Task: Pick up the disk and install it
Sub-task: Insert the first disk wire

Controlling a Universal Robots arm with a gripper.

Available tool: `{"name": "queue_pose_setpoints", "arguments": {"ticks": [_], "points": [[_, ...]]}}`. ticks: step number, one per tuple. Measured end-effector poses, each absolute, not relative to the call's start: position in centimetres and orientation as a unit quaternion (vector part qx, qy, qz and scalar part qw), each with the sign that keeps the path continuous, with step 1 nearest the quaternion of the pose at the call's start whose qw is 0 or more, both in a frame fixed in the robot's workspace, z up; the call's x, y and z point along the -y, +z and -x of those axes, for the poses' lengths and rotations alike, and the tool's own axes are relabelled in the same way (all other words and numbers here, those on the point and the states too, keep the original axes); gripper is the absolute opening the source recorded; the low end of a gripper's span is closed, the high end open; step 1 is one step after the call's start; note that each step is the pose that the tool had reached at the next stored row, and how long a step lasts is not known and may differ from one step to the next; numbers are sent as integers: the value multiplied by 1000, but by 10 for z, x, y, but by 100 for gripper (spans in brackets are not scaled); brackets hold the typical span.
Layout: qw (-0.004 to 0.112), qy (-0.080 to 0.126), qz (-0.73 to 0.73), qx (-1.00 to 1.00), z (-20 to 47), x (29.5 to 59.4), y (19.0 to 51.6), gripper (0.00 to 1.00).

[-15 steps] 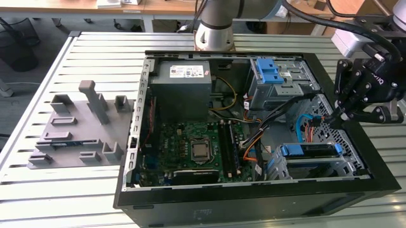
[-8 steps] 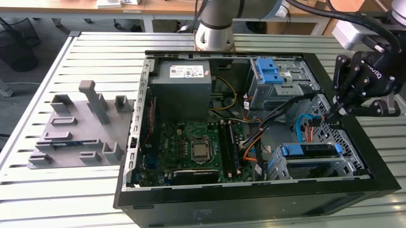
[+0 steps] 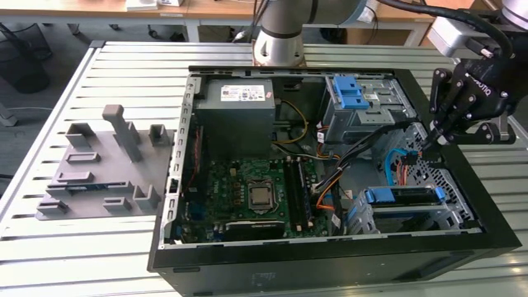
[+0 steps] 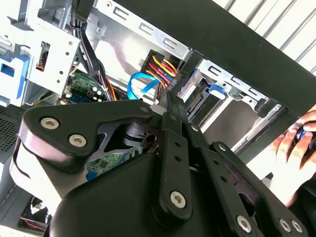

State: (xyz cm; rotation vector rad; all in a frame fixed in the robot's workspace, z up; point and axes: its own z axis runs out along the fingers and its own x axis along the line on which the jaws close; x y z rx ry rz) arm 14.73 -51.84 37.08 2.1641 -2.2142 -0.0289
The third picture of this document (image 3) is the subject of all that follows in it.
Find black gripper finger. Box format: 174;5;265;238
446;114;517;145
424;68;474;161

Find orange red wire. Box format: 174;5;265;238
396;154;425;186

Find blue wire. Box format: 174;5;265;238
384;147;421;186

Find hard disk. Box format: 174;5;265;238
364;185;445;207

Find grey metal disk bay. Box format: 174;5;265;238
345;185;474;235

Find grey metal drive cage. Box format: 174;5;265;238
324;74;417;146

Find blue plastic drive carrier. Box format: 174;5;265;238
332;75;370;110

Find black RAM stick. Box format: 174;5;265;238
296;157;314;231

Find grey power supply unit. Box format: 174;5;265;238
193;79;276;160

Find silver CPU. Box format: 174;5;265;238
249;185;272;207

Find CPU socket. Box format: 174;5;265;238
245;178;276;215

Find green motherboard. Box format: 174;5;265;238
181;156;330;244

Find black graphics card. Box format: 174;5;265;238
224;218;285;242

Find black PC case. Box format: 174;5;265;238
146;64;521;297

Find white box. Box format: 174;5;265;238
125;0;160;12

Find grey parts rack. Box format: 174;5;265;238
36;104;176;221

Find wooden desk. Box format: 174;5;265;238
0;0;438;47

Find grey stand foot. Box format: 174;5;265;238
0;101;18;127

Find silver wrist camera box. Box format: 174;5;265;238
426;15;496;59

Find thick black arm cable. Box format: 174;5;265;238
378;0;516;59

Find black cable bundle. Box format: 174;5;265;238
328;121;412;236

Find yellow wires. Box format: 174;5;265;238
272;98;310;145

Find orange wire harness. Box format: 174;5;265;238
313;173;345;212

